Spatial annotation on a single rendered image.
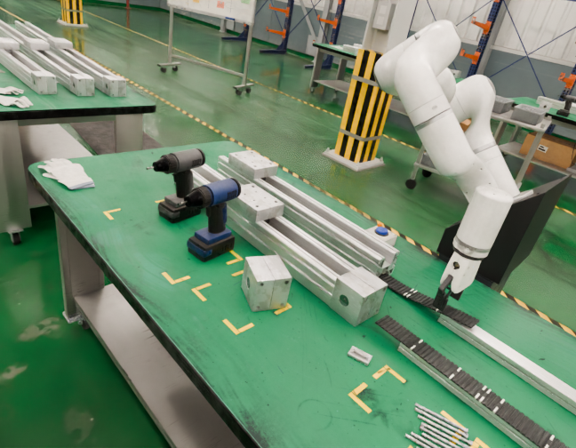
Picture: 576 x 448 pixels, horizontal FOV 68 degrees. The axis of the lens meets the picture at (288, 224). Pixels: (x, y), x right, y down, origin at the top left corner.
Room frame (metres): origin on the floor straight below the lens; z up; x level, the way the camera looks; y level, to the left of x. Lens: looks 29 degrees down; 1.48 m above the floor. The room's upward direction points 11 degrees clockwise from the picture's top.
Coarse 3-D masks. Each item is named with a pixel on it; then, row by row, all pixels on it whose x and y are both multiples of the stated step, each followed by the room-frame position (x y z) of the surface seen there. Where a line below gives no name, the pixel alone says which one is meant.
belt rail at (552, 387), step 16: (448, 320) 0.90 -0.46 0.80; (464, 336) 0.86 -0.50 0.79; (480, 336) 0.85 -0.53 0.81; (496, 352) 0.81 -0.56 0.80; (512, 352) 0.81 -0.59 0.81; (512, 368) 0.78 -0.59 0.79; (528, 368) 0.76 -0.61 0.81; (544, 384) 0.73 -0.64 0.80; (560, 384) 0.73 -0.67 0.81; (560, 400) 0.70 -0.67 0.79
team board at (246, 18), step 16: (176, 0) 6.90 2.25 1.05; (192, 0) 6.79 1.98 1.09; (208, 0) 6.69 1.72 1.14; (224, 0) 6.59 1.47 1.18; (240, 0) 6.50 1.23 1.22; (256, 0) 6.43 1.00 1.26; (224, 16) 6.57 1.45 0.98; (240, 16) 6.49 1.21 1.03; (160, 64) 6.77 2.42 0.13; (176, 64) 7.09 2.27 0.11; (208, 64) 6.71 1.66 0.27
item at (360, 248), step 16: (224, 160) 1.54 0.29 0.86; (224, 176) 1.53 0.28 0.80; (240, 176) 1.46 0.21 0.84; (272, 176) 1.47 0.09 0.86; (272, 192) 1.34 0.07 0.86; (288, 192) 1.39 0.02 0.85; (288, 208) 1.28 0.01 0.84; (304, 208) 1.26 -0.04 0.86; (320, 208) 1.28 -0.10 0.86; (304, 224) 1.23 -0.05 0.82; (320, 224) 1.18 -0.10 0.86; (336, 224) 1.23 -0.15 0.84; (352, 224) 1.21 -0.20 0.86; (320, 240) 1.17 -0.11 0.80; (336, 240) 1.13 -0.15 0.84; (352, 240) 1.11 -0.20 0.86; (368, 240) 1.14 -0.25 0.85; (352, 256) 1.09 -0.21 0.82; (368, 256) 1.05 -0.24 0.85; (384, 256) 1.10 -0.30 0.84
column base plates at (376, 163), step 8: (64, 24) 9.44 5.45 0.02; (72, 24) 9.51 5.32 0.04; (80, 24) 9.70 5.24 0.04; (328, 152) 4.38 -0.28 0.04; (336, 160) 4.27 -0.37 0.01; (344, 160) 4.23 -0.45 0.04; (376, 160) 4.43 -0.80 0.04; (352, 168) 4.12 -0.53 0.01; (360, 168) 4.14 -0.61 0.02; (368, 168) 4.22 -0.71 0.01
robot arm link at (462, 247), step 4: (456, 236) 0.93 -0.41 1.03; (456, 240) 0.93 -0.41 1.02; (456, 244) 0.92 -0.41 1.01; (460, 244) 0.91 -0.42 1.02; (464, 244) 0.91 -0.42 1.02; (460, 248) 0.91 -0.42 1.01; (464, 248) 0.90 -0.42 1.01; (468, 248) 0.89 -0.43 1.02; (472, 248) 0.89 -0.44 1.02; (476, 248) 0.89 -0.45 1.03; (464, 252) 0.91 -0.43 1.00; (468, 252) 0.89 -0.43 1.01; (472, 252) 0.89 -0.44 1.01; (476, 252) 0.89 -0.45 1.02; (480, 252) 0.89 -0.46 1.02; (484, 252) 0.89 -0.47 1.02; (488, 252) 0.91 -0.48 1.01; (472, 256) 0.89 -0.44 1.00; (476, 256) 0.89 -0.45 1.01; (480, 256) 0.89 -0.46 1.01; (484, 256) 0.90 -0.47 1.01
